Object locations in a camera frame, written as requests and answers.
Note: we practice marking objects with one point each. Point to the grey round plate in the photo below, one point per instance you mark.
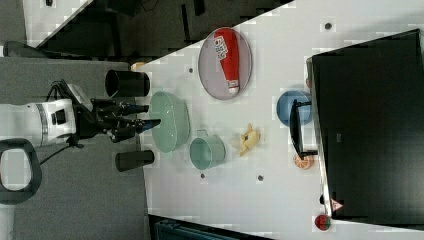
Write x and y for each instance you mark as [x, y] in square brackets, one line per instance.
[210, 71]

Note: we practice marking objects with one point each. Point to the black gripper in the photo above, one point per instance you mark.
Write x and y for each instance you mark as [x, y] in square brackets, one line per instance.
[106, 117]

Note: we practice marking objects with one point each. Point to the green cup with handle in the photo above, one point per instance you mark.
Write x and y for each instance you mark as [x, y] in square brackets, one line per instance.
[206, 151]

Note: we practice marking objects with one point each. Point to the black toy oven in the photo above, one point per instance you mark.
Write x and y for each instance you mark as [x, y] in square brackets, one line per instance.
[368, 110]

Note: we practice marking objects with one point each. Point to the red plush ketchup bottle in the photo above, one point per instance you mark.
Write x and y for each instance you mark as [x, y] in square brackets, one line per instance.
[227, 51]

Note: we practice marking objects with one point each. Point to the red strawberry toy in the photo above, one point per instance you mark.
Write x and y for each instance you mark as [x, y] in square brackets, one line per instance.
[322, 222]

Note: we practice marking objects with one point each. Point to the small black cylinder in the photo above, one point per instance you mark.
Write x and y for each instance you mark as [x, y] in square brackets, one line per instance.
[132, 160]

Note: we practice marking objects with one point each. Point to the yellow plush peeled banana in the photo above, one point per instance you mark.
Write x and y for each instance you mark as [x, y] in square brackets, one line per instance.
[246, 141]

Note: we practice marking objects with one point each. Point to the black oven door handle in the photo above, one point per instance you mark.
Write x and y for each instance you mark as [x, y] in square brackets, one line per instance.
[296, 130]

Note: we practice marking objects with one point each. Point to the orange slice toy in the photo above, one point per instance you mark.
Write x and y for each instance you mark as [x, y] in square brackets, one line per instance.
[305, 162]

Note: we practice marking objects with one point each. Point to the blue bowl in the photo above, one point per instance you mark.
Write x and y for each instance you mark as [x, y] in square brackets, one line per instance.
[284, 105]

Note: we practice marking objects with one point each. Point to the large black cylinder cup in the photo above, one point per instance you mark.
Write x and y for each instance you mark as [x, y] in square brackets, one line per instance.
[126, 84]

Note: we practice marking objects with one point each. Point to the green oval colander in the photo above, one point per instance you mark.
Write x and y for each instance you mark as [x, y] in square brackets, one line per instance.
[174, 128]

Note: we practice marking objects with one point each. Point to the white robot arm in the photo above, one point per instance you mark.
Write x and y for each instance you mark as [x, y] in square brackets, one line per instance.
[68, 122]

